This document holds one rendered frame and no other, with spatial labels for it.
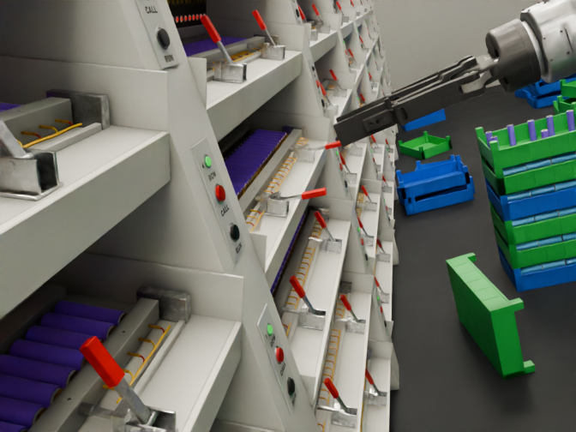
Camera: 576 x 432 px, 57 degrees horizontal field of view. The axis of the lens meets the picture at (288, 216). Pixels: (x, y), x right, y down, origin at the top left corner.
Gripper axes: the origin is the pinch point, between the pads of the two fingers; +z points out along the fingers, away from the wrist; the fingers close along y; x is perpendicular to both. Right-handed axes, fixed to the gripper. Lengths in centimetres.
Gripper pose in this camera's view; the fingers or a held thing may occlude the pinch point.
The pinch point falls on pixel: (363, 121)
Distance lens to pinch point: 67.7
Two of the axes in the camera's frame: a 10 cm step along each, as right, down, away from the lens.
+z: -8.9, 3.5, 3.1
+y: -1.7, 3.8, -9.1
